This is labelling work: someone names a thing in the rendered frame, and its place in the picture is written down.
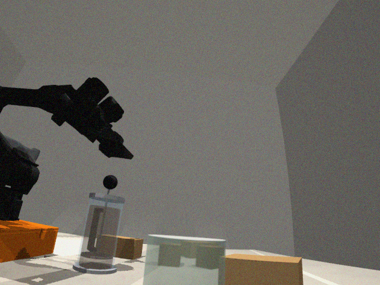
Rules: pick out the glass coffee press with plunger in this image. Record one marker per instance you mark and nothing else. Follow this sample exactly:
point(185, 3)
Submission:
point(100, 234)

